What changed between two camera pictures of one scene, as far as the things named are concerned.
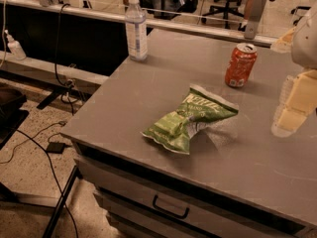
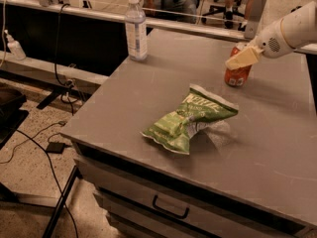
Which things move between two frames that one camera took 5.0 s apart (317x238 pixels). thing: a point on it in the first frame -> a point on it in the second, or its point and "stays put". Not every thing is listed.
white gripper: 305,44 -> 269,44
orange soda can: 240,63 stays put
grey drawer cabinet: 142,200 stays put
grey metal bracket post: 256,14 stays put
